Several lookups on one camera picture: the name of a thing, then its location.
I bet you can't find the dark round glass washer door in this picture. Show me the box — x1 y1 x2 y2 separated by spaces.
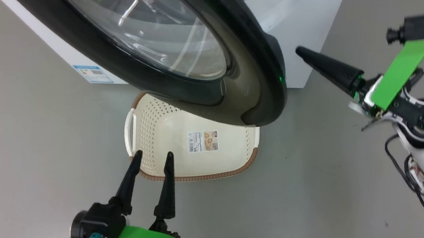
15 0 290 145

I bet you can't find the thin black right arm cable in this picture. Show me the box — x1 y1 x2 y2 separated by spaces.
383 132 424 227

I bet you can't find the paper label sticker on basket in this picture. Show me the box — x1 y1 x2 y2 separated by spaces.
187 130 220 153

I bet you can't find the white washing machine body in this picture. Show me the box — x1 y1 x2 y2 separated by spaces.
0 0 363 112

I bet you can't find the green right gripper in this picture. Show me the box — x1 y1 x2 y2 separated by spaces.
295 37 424 136

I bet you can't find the blue white energy label sticker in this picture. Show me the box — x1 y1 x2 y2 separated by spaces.
73 62 114 87

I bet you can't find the cream perforated laundry basket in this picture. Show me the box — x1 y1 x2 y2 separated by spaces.
121 83 264 186

